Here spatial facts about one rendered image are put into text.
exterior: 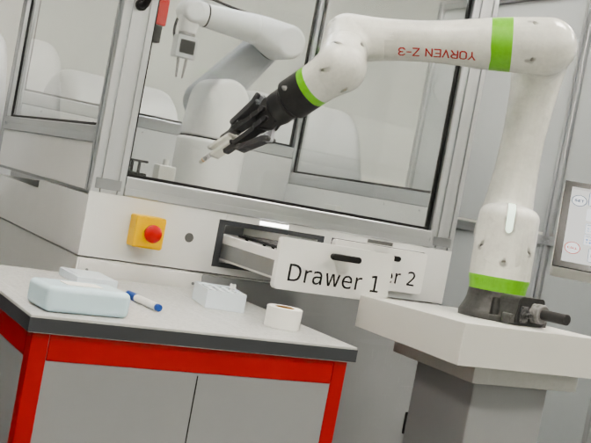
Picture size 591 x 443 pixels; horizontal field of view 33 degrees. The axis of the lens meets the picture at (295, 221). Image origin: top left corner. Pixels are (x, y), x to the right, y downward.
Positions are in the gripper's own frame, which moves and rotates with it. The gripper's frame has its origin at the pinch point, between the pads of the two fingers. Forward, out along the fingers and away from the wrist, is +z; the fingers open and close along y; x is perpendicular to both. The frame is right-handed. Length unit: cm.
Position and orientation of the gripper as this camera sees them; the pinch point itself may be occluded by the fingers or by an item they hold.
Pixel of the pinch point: (223, 145)
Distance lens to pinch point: 231.6
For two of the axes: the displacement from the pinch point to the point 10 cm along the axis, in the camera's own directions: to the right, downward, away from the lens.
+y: -2.1, -8.7, 4.5
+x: -6.3, -2.4, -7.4
